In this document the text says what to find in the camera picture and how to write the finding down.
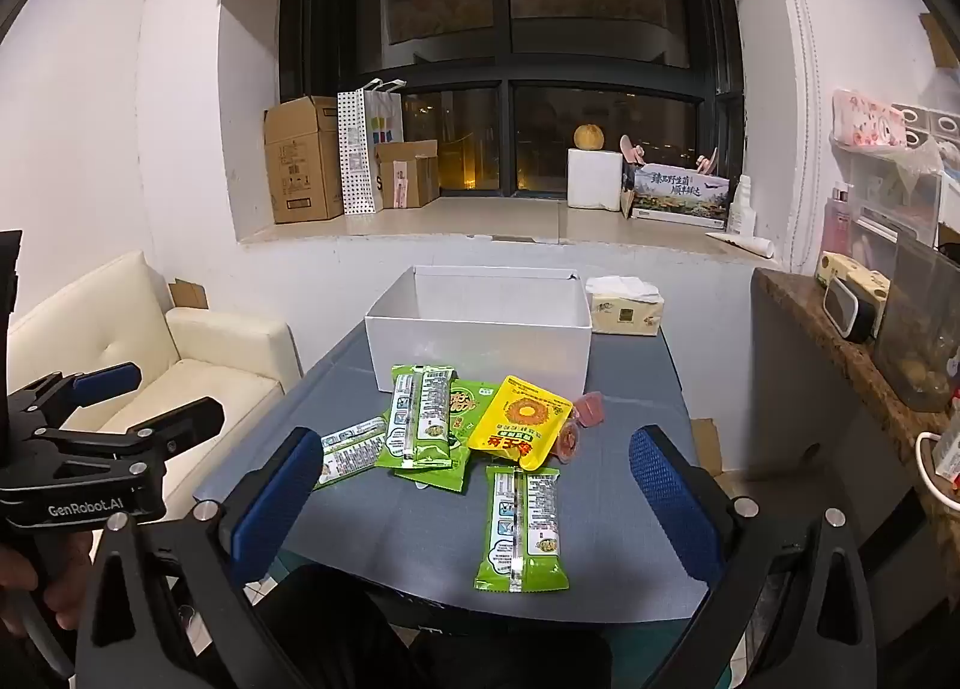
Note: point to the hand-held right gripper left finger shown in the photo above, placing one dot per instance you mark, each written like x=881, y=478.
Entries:
x=277, y=501

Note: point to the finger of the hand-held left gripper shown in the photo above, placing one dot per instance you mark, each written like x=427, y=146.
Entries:
x=112, y=378
x=180, y=427

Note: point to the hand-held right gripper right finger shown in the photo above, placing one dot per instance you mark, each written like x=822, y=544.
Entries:
x=675, y=509

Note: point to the green snack packet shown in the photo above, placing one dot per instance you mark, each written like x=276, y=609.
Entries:
x=519, y=531
x=472, y=404
x=427, y=423
x=349, y=450

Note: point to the red square jelly cup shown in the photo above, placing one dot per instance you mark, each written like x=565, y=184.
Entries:
x=592, y=409

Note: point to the yellow snack packet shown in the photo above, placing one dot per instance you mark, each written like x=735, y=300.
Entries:
x=517, y=419

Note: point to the white cardboard box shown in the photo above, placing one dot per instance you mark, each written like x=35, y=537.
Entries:
x=480, y=329

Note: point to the person's left hand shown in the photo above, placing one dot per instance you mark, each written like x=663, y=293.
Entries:
x=71, y=573

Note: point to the cream leather sofa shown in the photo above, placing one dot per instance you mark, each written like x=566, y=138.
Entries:
x=187, y=374

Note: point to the flat cardboard piece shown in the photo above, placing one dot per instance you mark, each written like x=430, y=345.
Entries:
x=706, y=445
x=187, y=295

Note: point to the yellow tissue box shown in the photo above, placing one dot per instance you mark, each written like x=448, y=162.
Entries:
x=626, y=310

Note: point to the brown stone counter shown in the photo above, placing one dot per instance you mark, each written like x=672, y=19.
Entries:
x=817, y=337

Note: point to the black framed small device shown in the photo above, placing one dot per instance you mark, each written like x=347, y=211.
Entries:
x=847, y=310

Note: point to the rolled white paper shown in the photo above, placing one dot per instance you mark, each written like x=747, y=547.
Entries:
x=742, y=244

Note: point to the white carton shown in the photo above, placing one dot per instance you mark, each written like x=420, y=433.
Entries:
x=949, y=453

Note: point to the large brown cardboard box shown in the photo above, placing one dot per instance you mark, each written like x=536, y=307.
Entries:
x=300, y=164

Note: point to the yellow green small box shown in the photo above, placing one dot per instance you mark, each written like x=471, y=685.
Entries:
x=844, y=269

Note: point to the clear plastic container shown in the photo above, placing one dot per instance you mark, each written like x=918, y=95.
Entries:
x=919, y=329

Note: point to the white plastic bottle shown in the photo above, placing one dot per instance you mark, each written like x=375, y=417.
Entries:
x=742, y=209

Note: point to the landscape printed box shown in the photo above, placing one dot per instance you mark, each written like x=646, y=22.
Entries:
x=679, y=198

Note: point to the pink bottle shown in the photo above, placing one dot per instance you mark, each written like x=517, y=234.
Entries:
x=836, y=228

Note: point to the white dotted shopping bag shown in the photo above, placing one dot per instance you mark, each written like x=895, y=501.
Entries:
x=360, y=149

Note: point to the white foam box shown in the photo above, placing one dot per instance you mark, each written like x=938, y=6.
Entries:
x=594, y=179

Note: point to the small brown cardboard box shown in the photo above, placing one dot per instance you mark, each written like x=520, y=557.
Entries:
x=416, y=172

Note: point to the pink handheld fan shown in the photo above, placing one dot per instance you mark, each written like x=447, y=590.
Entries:
x=631, y=151
x=709, y=163

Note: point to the white storage shelf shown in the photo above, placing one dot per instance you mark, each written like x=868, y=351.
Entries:
x=907, y=187

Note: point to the pink patterned pouch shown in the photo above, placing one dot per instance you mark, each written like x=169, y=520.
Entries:
x=870, y=119

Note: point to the dark framed window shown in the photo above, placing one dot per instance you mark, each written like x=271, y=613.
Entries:
x=510, y=22

